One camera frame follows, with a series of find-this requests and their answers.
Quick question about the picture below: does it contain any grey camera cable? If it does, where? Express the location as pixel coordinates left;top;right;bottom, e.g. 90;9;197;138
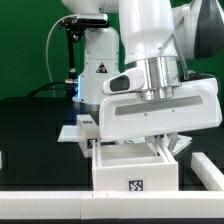
45;13;78;84

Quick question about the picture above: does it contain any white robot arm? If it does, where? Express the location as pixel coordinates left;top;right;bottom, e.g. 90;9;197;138
62;0;224;142

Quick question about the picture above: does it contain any white cabinet top block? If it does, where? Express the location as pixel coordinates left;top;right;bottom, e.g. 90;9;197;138
77;114;99;158

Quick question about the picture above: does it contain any white cabinet body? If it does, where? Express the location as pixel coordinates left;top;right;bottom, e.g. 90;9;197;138
92;140;179;192

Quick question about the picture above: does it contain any grey robot arm cable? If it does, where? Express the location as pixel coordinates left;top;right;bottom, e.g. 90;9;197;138
159;16;196;81

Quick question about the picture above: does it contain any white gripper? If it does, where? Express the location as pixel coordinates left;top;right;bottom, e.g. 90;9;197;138
99;78;222;152

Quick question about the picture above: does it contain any white marker base sheet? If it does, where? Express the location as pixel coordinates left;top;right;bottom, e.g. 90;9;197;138
57;125;101;144

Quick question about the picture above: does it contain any white right fence bar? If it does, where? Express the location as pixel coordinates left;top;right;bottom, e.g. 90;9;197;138
191;152;224;192

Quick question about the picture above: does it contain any long white door panel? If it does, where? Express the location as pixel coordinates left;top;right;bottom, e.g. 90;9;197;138
115;137;145;145

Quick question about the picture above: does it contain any white front fence bar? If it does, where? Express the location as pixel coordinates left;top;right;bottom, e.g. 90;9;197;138
0;191;224;220

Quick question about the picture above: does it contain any white fence bar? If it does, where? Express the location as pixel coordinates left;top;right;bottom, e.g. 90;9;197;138
191;152;224;192
0;191;224;220

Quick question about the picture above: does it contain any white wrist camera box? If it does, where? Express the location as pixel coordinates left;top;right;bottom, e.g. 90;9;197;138
102;67;145;95

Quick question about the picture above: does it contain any short white door panel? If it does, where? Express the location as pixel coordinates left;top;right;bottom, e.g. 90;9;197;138
173;135;192;155

